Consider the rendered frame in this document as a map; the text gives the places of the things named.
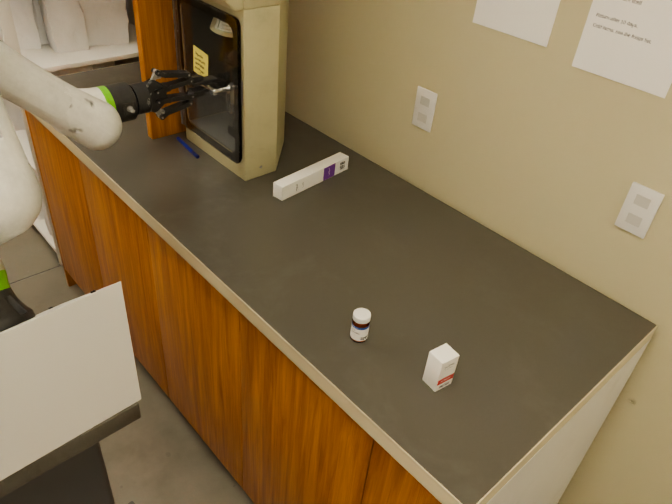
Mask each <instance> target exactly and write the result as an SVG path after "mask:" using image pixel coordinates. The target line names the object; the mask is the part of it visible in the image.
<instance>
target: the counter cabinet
mask: <svg viewBox="0 0 672 504"><path fill-rule="evenodd" d="M24 110H25V109H24ZM25 114H26V118H27V122H28V126H29V130H30V134H31V138H32V143H33V147H34V151H35V155H36V159H37V163H38V167H39V171H40V175H41V179H42V183H43V187H44V191H45V195H46V199H47V203H48V207H49V212H50V216H51V220H52V224H53V228H54V232H55V236H56V240H57V244H58V248H59V252H60V256H61V260H62V264H63V268H64V272H65V276H66V281H67V285H68V286H69V287H70V286H72V285H75V284H77V285H78V286H79V287H80V288H81V290H82V291H83V292H84V293H85V295H86V294H88V293H90V292H91V291H93V290H99V289H101V288H104V287H106V286H109V285H112V284H114V283H117V282H120V281H121V285H122V291H123V296H124V302H125V308H126V314H127V319H128V325H129V331H130V336H131V342H132V348H133V354H134V355H135V356H136V358H137V359H138V360H139V361H140V363H141V364H142V365H143V366H144V368H145V369H146V370H147V371H148V372H149V374H150V375H151V376H152V377H153V379H154V380H155V381H156V382H157V384H158V385H159V386H160V387H161V389H162V390H163V391H164V392H165V394H166V395H167V396H168V397H169V398H170V400H171V401H172V402H173V403H174V405H175V406H176V407H177V408H178V410H179V411H180V412H181V413H182V415H183V416H184V417H185V418H186V419H187V421H188V422H189V423H190V424H191V426H192V427H193V428H194V429H195V431H196V432H197V433H198V434H199V436H200V437H201V438H202V439H203V441H204V442H205V443H206V444H207V445H208V447H209V448H210V449H211V450H212V452H213V453H214V454H215V455H216V457H217V458H218V459H219V460H220V462H221V463H222V464H223V465H224V466H225V468H226V469H227V470H228V471H229V473H230V474H231V475H232V476H233V478H234V479H235V480H236V481H237V483H238V484H239V485H240V486H241V488H243V490H244V491H245V492H246V494H247V495H248V496H249V497H250V499H251V500H252V501H253V502H254V504H442V503H441V502H439V501H438V500H437V499H436V498H435V497H434V496H433V495H432V494H431V493H430V492H429V491H428V490H427V489H426V488H425V487H424V486H423V485H422V484H421V483H419V482H418V481H417V480H416V479H415V478H414V477H413V476H412V475H411V474H410V473H409V472H408V471H407V470H406V469H405V468H404V467H403V466H402V465H401V464H399V463H398V462H397V461H396V460H395V459H394V458H393V457H392V456H391V455H390V454H389V453H388V452H387V451H386V450H385V449H384V448H383V447H382V446H381V445H379V444H378V443H377V442H376V441H375V440H374V439H373V438H372V437H371V436H370V435H369V434H368V433H367V432H366V431H365V430H364V429H363V428H362V427H361V426H359V425H358V424H357V423H356V422H355V421H354V420H353V419H352V418H351V417H350V416H349V415H348V414H347V413H346V412H345V411H344V410H343V409H342V408H341V407H339V406H338V405H337V404H336V403H335V402H334V401H333V400H332V399H331V398H330V397H329V396H328V395H327V394H326V393H325V392H324V391H323V390H322V389H320V388H319V387H318V386H317V385H316V384H315V383H314V382H313V381H312V380H311V379H310V378H309V377H308V376H307V375H306V374H305V373H304V372H303V371H302V370H300V369H299V368H298V367H297V366H296V365H295V364H294V363H293V362H292V361H291V360H290V359H289V358H288V357H287V356H286V355H285V354H284V353H283V352H282V351H280V350H279V349H278V348H277V347H276V346H275V345H274V344H273V343H272V342H271V341H270V340H269V339H268V338H267V337H266V336H265V335H264V334H263V333H262V332H260V331H259V330H258V329H257V328H256V327H255V326H254V325H253V324H252V323H251V322H250V321H249V320H248V319H247V318H246V317H245V316H244V315H243V314H242V313H240V312H239V311H238V310H237V309H236V308H235V307H234V306H233V305H232V304H231V303H230V302H229V301H228V300H227V299H226V298H225V297H224V296H223V295H222V294H220V293H219V292H218V291H217V290H216V289H215V288H214V287H213V286H212V285H211V284H210V283H209V282H208V281H207V280H206V279H205V278H204V277H203V276H202V275H200V274H199V273H198V272H197V271H196V270H195V269H194V268H193V267H192V266H191V265H190V264H189V263H188V262H187V261H186V260H185V259H184V258H183V257H182V256H180V255H179V254H178V253H177V252H176V251H175V250H174V249H173V248H172V247H171V246H170V245H169V244H168V243H167V242H166V241H165V240H164V239H163V238H162V237H160V236H159V235H158V234H157V233H156V232H155V231H154V230H153V229H152V228H151V227H150V226H149V225H148V224H147V223H146V222H145V221H144V220H143V219H142V218H140V217H139V216H138V215H137V214H136V213H135V212H134V211H133V210H132V209H131V208H130V207H129V206H128V205H127V204H126V203H125V202H124V201H123V200H122V199H120V198H119V197H118V196H117V195H116V194H115V193H114V192H113V191H112V190H111V189H110V188H109V187H108V186H107V185H106V184H105V183H104V182H103V181H102V180H101V179H99V178H98V177H97V176H96V175H95V174H94V173H93V172H92V171H91V170H90V169H89V168H88V167H87V166H86V165H85V164H84V163H83V162H82V161H81V160H79V159H78V158H77V157H76V156H75V155H74V154H73V153H72V152H71V151H70V150H69V149H68V148H67V147H66V146H65V145H64V144H63V143H62V142H61V141H59V140H58V139H57V138H56V137H55V136H54V135H53V134H52V133H51V132H50V131H49V130H48V129H47V128H46V127H45V126H44V125H43V124H42V123H41V122H39V121H38V120H37V119H36V118H35V117H34V116H33V115H32V114H31V113H30V112H28V111H27V110H25ZM650 340H651V339H650ZM650 340H649V341H648V342H647V343H646V344H645V345H644V346H643V347H642V348H641V349H640V350H639V351H638V352H637V353H636V354H635V355H634V356H633V357H632V358H631V359H630V360H629V361H628V362H627V363H626V364H625V365H624V366H623V367H622V368H621V369H620V370H619V371H618V372H617V373H616V374H615V375H614V376H613V377H612V378H611V379H610V380H609V381H608V382H607V383H606V384H605V385H604V386H603V387H602V388H601V389H600V390H599V391H598V392H597V393H596V394H595V395H594V396H593V397H592V398H591V399H590V400H589V401H588V402H587V403H586V404H585V405H584V406H583V407H582V408H581V409H580V410H579V411H578V412H577V413H576V414H575V415H574V416H573V417H572V418H571V419H570V420H569V421H568V422H567V423H566V424H565V425H564V426H563V427H562V428H561V429H560V430H559V431H558V432H557V433H556V434H555V435H554V436H553V437H552V438H551V439H550V440H549V441H548V442H547V443H546V444H545V445H544V446H543V447H542V448H541V449H540V450H539V451H538V452H537V453H536V454H535V455H534V456H533V457H532V458H531V459H530V460H529V461H528V462H527V463H526V464H525V465H524V466H523V467H522V468H521V469H520V470H519V471H518V472H517V473H516V474H515V475H514V476H513V477H512V478H511V479H510V480H509V481H508V482H507V483H506V484H505V485H504V486H503V487H502V488H501V489H500V490H499V491H498V492H497V493H496V494H495V495H494V496H493V497H492V498H491V499H490V500H489V501H488V502H487V503H486V504H558V502H559V500H560V498H561V496H562V495H563V493H564V491H565V489H566V488H567V486H568V484H569V482H570V481H571V479H572V477H573V475H574V474H575V472H576V470H577V468H578V467H579V465H580V463H581V461H582V460H583V458H584V456H585V454H586V452H587V451H588V449H589V447H590V445H591V444H592V442H593V440H594V438H595V437H596V435H597V433H598V431H599V430H600V428H601V426H602V424H603V423H604V421H605V419H606V417H607V416H608V414H609V412H610V410H611V408H612V407H613V405H614V403H615V401H616V400H617V398H618V396H619V394H620V393H621V391H622V389H623V387H624V386H625V384H626V382H627V380H628V379H629V377H630V375H631V373H632V372H633V370H634V368H635V366H636V364H637V363H638V361H639V359H640V357H641V356H642V354H643V352H644V350H645V349H646V347H647V345H648V343H649V342H650Z"/></svg>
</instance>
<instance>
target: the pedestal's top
mask: <svg viewBox="0 0 672 504"><path fill-rule="evenodd" d="M139 418H141V414H140V408H139V403H138V402H136V403H134V404H132V405H130V406H129V407H127V408H125V409H124V410H122V411H120V412H118V413H117V414H115V415H113V416H111V417H110V418H108V419H106V420H105V421H103V422H101V423H99V424H98V425H96V426H94V427H93V428H91V429H89V430H87V431H86V432H84V433H82V434H80V435H79V436H77V437H75V438H74V439H72V440H70V441H68V442H67V443H65V444H63V445H62V446H60V447H58V448H56V449H55V450H53V451H51V452H49V453H48V454H46V455H44V456H43V457H41V458H39V459H37V460H36V461H34V462H32V463H31V464H29V465H27V466H25V467H24V468H22V469H20V470H18V471H17V472H15V473H13V474H12V475H10V476H8V477H6V478H5V479H3V480H1V481H0V498H2V497H4V496H5V495H7V494H9V493H10V492H12V491H14V490H16V489H17V488H19V487H21V486H23V485H24V484H26V483H28V482H30V481H31V480H33V479H35V478H37V477H38V476H40V475H42V474H44V473H45V472H47V471H49V470H50V469H52V468H54V467H56V466H57V465H59V464H61V463H63V462H64V461H66V460H68V459H70V458H71V457H73V456H75V455H77V454H78V453H80V452H82V451H83V450H85V449H87V448H89V447H90V446H92V445H94V444H96V443H97V442H99V441H101V440H103V439H104V438H106V437H108V436H110V435H111V434H113V433H115V432H117V431H118V430H120V429H122V428H123V427H125V426H127V425H129V424H130V423H132V422H134V421H136V420H137V419H139Z"/></svg>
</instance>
